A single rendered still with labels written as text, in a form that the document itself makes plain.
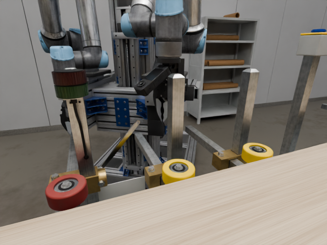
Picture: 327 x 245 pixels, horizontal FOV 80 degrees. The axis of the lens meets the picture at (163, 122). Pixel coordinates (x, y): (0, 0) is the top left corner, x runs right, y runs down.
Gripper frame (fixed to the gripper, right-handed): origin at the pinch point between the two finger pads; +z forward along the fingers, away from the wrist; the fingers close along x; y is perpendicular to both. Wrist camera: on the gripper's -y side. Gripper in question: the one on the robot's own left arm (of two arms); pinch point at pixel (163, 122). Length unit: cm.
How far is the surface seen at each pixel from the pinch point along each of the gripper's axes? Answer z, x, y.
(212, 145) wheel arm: 12.8, -6.9, 19.4
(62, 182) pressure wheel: 4.3, -3.3, -32.9
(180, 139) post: 2.0, -9.6, -2.2
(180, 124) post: -2.7, -9.5, -2.4
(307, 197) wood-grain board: 4.8, -40.5, 1.8
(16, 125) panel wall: 81, 285, -21
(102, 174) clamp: 8.2, -1.2, -23.0
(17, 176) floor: 95, 169, -38
